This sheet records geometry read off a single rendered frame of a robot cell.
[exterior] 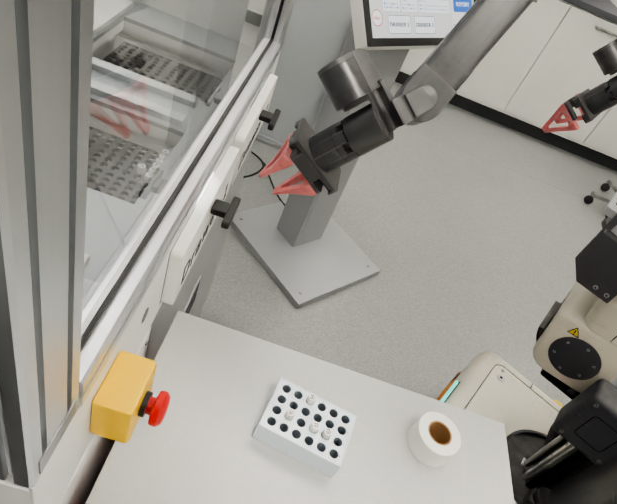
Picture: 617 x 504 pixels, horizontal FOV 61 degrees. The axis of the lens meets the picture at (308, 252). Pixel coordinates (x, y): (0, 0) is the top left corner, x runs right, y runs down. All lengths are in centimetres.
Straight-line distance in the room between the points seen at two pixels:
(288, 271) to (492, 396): 85
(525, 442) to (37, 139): 159
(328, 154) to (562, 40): 322
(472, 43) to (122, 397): 60
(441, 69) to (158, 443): 61
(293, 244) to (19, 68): 189
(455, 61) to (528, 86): 321
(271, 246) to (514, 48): 233
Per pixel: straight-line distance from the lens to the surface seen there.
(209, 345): 84
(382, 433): 85
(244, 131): 98
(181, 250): 72
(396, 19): 154
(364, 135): 72
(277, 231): 215
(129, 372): 62
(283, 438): 75
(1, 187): 26
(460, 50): 75
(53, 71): 26
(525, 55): 386
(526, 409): 177
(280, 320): 190
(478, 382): 172
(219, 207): 82
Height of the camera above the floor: 144
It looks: 42 degrees down
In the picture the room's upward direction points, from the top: 25 degrees clockwise
